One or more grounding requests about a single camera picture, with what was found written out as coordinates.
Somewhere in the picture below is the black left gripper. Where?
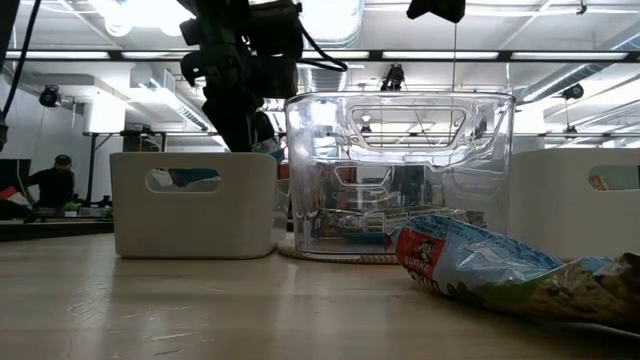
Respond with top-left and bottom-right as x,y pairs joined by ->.
178,0 -> 306,153

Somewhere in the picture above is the black overhead crossbar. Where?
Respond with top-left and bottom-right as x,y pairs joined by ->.
4,49 -> 640,63

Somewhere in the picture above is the clear plastic bin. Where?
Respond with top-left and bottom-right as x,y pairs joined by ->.
283,91 -> 517,265

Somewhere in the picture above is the black ceiling spotlight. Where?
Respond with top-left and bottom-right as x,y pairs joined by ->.
38,84 -> 62,109
380,63 -> 406,91
560,82 -> 585,101

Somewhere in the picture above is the white plastic bin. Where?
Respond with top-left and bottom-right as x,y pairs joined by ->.
109,152 -> 279,260
507,147 -> 640,259

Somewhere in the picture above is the person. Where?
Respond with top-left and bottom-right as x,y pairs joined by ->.
24,153 -> 76,211

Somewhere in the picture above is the silver ceiling air duct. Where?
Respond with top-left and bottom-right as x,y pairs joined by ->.
299,0 -> 366,91

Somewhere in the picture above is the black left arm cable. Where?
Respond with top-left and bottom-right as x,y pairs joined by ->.
297,22 -> 350,73

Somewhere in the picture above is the black wall monitor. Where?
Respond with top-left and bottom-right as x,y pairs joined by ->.
0,158 -> 33,191

